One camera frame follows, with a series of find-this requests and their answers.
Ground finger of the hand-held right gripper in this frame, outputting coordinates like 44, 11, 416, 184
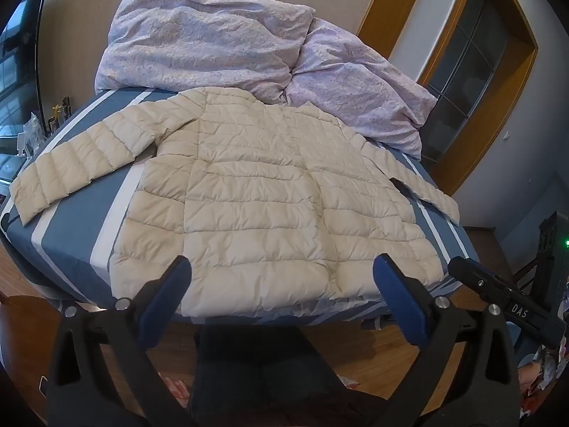
448, 255, 569, 348

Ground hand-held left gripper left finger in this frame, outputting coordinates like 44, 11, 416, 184
47, 255, 196, 427

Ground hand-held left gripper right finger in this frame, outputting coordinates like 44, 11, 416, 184
372, 253, 521, 427

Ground beige quilted down jacket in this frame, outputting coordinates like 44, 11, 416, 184
9, 86, 461, 321

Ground bed with blue striped sheet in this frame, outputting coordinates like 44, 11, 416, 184
0, 86, 481, 326

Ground person's legs in dark trousers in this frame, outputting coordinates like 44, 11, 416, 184
190, 324, 357, 427

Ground clear plastic bag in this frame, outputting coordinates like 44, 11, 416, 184
18, 112, 46, 157

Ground lilac floral duvet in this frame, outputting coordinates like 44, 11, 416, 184
94, 0, 438, 159

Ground black television screen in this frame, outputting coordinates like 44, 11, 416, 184
0, 0, 49, 183

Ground wooden door frame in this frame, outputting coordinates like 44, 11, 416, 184
356, 0, 539, 197

